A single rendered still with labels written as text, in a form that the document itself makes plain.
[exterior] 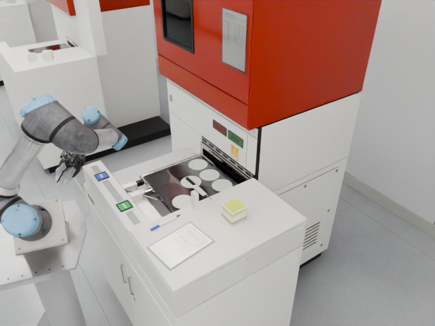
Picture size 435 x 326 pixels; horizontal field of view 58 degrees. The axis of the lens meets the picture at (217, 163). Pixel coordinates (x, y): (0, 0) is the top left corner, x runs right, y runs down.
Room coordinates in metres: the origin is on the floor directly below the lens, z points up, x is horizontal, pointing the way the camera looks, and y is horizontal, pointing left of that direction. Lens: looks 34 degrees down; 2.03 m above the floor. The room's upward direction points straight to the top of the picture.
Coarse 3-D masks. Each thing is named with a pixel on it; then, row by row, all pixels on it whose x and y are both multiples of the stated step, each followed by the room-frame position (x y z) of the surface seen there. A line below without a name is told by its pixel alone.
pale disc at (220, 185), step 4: (216, 180) 1.53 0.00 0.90; (220, 180) 1.53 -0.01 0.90; (224, 180) 1.53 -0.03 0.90; (228, 180) 1.53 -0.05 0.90; (212, 184) 1.50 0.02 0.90; (216, 184) 1.50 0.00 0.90; (220, 184) 1.50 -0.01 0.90; (224, 184) 1.50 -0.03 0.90; (228, 184) 1.50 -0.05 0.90; (216, 188) 1.47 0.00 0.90; (220, 188) 1.47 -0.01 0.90; (224, 188) 1.47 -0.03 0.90; (228, 188) 1.47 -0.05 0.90
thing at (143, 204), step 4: (128, 192) 1.46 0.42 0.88; (140, 200) 1.41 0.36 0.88; (144, 200) 1.41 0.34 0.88; (140, 204) 1.37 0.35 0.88; (144, 204) 1.37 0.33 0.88; (148, 204) 1.37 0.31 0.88; (140, 208) 1.35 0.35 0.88; (144, 208) 1.35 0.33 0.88; (148, 208) 1.35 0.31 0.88; (152, 208) 1.35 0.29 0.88; (144, 212) 1.32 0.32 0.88; (148, 212) 1.32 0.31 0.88; (152, 212) 1.32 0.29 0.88; (156, 212) 1.32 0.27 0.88; (148, 216) 1.29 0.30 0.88; (152, 216) 1.29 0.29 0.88; (156, 216) 1.29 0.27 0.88; (160, 216) 1.29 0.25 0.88; (152, 220) 1.27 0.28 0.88
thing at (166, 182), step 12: (168, 168) 1.63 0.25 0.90; (180, 168) 1.64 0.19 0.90; (204, 168) 1.64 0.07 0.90; (216, 168) 1.63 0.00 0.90; (156, 180) 1.53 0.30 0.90; (168, 180) 1.53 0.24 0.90; (180, 180) 1.53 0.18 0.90; (204, 180) 1.53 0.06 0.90; (168, 192) 1.44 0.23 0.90; (180, 192) 1.44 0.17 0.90; (216, 192) 1.44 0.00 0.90; (168, 204) 1.35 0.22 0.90
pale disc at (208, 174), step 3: (201, 171) 1.61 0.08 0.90; (204, 171) 1.61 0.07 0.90; (207, 171) 1.61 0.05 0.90; (210, 171) 1.61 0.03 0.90; (213, 171) 1.61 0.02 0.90; (216, 171) 1.61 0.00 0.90; (201, 174) 1.58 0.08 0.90; (204, 174) 1.58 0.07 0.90; (207, 174) 1.58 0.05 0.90; (210, 174) 1.58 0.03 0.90; (213, 174) 1.58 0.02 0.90; (216, 174) 1.58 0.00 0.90; (201, 177) 1.55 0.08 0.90; (204, 177) 1.55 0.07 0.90; (207, 177) 1.55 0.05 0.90; (210, 177) 1.55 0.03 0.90; (213, 177) 1.55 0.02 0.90; (216, 177) 1.55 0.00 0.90
